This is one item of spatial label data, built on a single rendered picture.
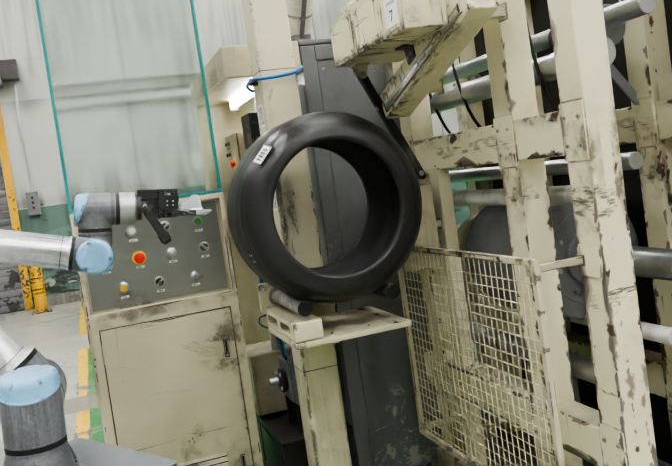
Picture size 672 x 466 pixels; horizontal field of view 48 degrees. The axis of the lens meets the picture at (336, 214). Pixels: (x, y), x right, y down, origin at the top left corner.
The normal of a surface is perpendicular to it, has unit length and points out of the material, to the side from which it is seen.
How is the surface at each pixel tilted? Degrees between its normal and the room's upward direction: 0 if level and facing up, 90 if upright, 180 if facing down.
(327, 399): 90
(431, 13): 90
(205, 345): 90
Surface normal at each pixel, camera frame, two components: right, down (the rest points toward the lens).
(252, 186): -0.47, -0.15
